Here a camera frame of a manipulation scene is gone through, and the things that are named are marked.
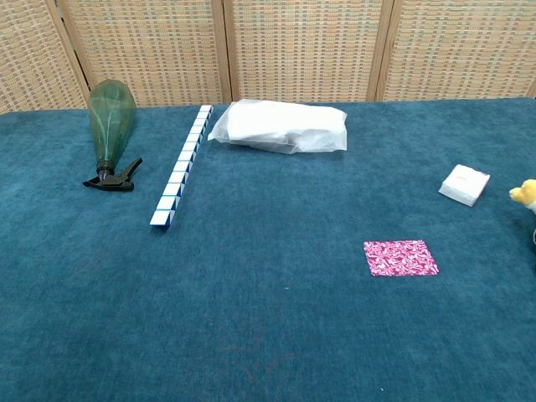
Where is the pink patterned card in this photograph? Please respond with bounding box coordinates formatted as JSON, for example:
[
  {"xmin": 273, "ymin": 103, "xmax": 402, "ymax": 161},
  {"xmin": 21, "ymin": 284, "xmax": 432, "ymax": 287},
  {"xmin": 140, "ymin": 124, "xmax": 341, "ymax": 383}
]
[{"xmin": 363, "ymin": 240, "xmax": 440, "ymax": 278}]

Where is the white plastic bag package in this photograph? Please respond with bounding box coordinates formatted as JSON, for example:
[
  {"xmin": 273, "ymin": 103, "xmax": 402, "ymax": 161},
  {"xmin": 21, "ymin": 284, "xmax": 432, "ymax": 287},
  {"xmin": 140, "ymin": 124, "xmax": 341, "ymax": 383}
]
[{"xmin": 207, "ymin": 99, "xmax": 348, "ymax": 155}]

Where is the wicker folding screen panel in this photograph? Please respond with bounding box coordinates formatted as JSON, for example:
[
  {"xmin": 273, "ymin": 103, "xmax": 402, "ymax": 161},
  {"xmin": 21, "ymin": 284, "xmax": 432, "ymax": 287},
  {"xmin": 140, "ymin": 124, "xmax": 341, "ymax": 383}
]
[
  {"xmin": 374, "ymin": 0, "xmax": 536, "ymax": 101},
  {"xmin": 0, "ymin": 0, "xmax": 89, "ymax": 115},
  {"xmin": 54, "ymin": 0, "xmax": 234, "ymax": 108},
  {"xmin": 211, "ymin": 0, "xmax": 394, "ymax": 104}
]

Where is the teal felt table cloth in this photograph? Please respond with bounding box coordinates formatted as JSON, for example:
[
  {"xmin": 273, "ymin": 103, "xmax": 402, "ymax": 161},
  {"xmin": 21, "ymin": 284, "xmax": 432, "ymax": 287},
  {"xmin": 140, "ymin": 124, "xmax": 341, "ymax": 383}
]
[{"xmin": 0, "ymin": 96, "xmax": 536, "ymax": 402}]

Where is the green plastic spray bottle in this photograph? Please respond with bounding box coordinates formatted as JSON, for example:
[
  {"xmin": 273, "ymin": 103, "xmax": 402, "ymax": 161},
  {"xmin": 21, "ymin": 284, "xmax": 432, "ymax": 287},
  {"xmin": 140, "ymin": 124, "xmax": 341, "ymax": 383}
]
[{"xmin": 82, "ymin": 78, "xmax": 144, "ymax": 193}]

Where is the penguin plush toy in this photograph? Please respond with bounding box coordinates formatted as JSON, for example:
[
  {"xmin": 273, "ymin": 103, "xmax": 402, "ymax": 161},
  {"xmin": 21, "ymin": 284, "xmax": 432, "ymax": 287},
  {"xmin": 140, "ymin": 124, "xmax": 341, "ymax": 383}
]
[{"xmin": 508, "ymin": 178, "xmax": 536, "ymax": 252}]

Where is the blue white snake puzzle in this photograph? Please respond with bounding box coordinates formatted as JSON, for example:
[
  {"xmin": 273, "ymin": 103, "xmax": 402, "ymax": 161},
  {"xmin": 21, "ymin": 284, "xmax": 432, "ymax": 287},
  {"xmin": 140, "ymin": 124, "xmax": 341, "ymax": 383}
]
[{"xmin": 149, "ymin": 104, "xmax": 214, "ymax": 229}]

